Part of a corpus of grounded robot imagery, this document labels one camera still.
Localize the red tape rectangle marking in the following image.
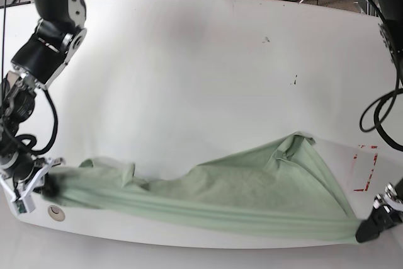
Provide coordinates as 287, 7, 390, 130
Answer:
350, 145, 378, 192

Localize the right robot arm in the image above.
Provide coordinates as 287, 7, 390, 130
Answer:
1, 0, 86, 199

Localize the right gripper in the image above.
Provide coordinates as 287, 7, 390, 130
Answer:
1, 155, 65, 202

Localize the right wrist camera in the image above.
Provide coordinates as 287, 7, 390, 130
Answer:
13, 195, 36, 215

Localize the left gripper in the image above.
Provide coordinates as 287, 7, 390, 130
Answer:
355, 179, 402, 243

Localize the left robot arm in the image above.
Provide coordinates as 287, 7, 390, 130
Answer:
355, 0, 402, 243

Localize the green polo shirt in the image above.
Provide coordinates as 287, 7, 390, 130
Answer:
44, 132, 360, 243

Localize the left table cable grommet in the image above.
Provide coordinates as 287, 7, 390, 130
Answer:
48, 205, 65, 222

